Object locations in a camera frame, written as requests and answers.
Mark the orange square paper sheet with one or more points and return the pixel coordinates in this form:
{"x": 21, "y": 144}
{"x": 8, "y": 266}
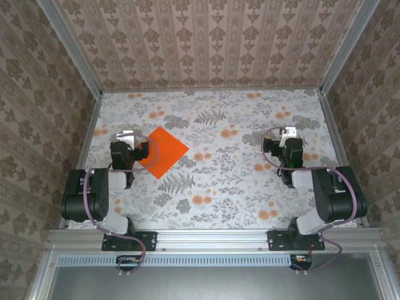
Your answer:
{"x": 165, "y": 150}

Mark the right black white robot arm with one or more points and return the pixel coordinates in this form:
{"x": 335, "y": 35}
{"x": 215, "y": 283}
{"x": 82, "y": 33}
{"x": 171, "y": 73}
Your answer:
{"x": 331, "y": 200}

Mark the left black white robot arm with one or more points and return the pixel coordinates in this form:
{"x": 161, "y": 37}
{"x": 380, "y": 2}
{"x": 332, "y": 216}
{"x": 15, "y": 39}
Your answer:
{"x": 100, "y": 193}

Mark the grey metal sheet panel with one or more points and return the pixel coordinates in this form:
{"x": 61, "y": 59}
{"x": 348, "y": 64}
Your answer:
{"x": 212, "y": 284}

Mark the floral patterned table cover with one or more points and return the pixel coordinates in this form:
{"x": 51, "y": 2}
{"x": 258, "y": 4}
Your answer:
{"x": 218, "y": 140}

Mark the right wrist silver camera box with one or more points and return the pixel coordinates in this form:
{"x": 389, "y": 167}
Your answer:
{"x": 289, "y": 131}

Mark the aluminium side rail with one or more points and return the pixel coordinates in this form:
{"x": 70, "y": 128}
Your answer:
{"x": 339, "y": 150}
{"x": 83, "y": 153}

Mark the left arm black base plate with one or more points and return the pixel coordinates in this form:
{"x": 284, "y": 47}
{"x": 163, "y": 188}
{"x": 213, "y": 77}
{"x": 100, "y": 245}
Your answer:
{"x": 148, "y": 240}

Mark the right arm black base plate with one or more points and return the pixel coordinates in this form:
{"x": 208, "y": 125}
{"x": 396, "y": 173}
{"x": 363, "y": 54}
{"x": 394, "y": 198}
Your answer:
{"x": 276, "y": 240}

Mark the aluminium frame post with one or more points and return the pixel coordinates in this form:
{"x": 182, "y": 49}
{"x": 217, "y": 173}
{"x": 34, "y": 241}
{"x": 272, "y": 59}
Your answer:
{"x": 347, "y": 47}
{"x": 72, "y": 50}

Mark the aluminium mounting rail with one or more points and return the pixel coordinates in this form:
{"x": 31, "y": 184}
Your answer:
{"x": 212, "y": 240}

